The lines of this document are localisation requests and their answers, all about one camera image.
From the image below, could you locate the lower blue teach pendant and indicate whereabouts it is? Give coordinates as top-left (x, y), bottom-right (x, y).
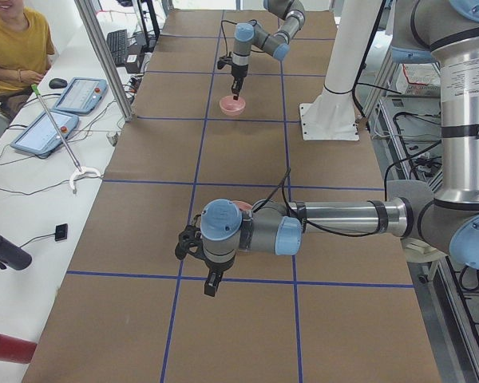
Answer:
top-left (10, 110), bottom-right (79, 158)

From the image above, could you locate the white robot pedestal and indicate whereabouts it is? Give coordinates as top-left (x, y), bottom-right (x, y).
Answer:
top-left (300, 0), bottom-right (385, 141)

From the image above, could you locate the red cylinder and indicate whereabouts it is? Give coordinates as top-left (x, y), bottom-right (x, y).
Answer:
top-left (0, 334), bottom-right (38, 364)

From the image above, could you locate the aluminium frame post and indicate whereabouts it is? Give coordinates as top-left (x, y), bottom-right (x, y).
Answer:
top-left (74, 0), bottom-right (133, 122)

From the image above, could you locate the reacher grabber stick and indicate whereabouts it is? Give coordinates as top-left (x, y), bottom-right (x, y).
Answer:
top-left (30, 84), bottom-right (102, 195)

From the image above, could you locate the black bottle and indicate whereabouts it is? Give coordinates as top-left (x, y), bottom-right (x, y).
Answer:
top-left (0, 235), bottom-right (32, 270)

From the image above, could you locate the small black square device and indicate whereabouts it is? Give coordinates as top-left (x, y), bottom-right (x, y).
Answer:
top-left (54, 223), bottom-right (69, 242)

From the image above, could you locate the white box with red print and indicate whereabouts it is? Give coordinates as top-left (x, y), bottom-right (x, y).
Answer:
top-left (395, 64), bottom-right (441, 97)

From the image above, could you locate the blue teach pendant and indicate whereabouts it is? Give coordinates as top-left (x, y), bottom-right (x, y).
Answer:
top-left (53, 77), bottom-right (108, 115)
top-left (10, 110), bottom-right (79, 158)

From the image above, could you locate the person in yellow shirt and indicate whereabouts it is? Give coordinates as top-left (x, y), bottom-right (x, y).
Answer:
top-left (0, 1), bottom-right (56, 120)

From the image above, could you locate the upper blue teach pendant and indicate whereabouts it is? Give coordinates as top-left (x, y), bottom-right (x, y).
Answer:
top-left (53, 77), bottom-right (108, 115)

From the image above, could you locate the black computer mouse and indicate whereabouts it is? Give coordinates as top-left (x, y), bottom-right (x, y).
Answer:
top-left (49, 77), bottom-right (68, 89)

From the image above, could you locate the pink bowl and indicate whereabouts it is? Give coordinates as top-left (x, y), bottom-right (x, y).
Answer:
top-left (219, 95), bottom-right (246, 116)

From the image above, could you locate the black keyboard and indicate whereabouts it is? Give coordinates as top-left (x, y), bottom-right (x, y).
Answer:
top-left (106, 29), bottom-right (129, 66)

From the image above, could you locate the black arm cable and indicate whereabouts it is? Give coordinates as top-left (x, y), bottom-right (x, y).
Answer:
top-left (251, 167), bottom-right (384, 237)

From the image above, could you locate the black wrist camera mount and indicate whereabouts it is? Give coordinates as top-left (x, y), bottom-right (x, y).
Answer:
top-left (175, 225), bottom-right (204, 261)

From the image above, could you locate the pink plate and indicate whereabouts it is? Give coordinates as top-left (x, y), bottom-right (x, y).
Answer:
top-left (232, 200), bottom-right (253, 211)

